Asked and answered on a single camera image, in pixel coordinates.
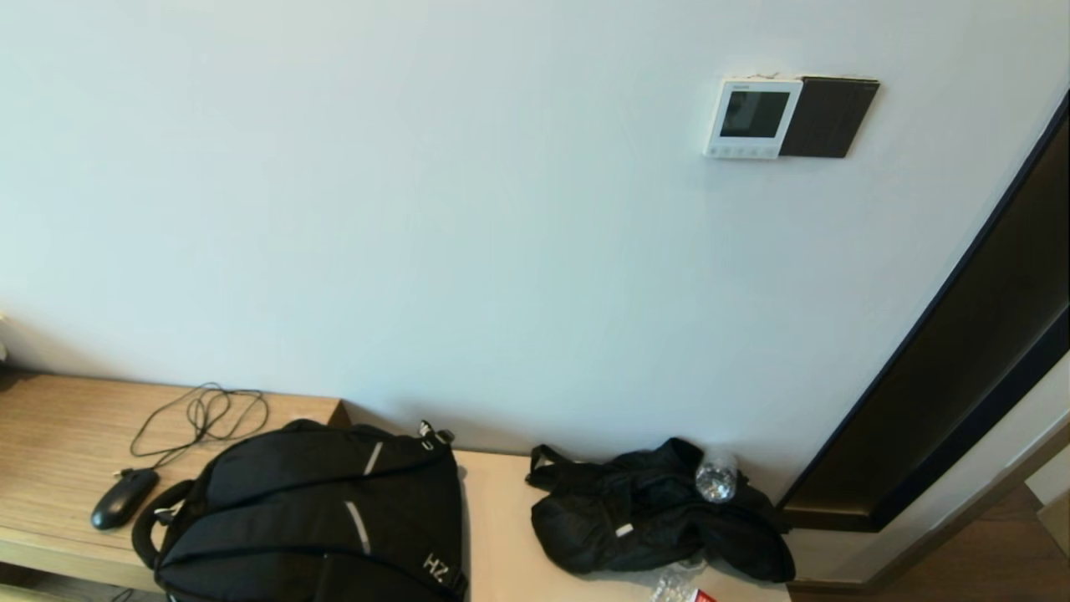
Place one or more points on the white wall thermostat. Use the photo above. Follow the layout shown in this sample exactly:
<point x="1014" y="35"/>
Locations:
<point x="752" y="113"/>

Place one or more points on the black crumpled cloth bag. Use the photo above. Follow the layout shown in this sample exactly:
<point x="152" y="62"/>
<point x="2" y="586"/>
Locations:
<point x="619" y="510"/>

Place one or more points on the clear empty plastic bottle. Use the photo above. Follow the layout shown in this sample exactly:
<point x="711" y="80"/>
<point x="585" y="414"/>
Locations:
<point x="715" y="482"/>

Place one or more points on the black backpack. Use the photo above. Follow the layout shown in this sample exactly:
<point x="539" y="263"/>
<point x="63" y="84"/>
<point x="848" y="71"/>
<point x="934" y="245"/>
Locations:
<point x="318" y="518"/>

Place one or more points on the crumpled plastic wrapper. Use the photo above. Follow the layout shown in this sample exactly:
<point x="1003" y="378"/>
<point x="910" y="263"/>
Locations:
<point x="673" y="589"/>

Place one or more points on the black computer mouse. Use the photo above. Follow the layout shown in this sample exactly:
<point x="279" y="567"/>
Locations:
<point x="124" y="498"/>

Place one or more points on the black wall switch panel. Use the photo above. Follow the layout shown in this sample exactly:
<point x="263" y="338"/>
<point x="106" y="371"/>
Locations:
<point x="832" y="117"/>

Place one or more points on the dark brown door frame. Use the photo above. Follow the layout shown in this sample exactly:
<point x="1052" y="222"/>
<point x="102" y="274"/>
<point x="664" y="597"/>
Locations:
<point x="961" y="376"/>

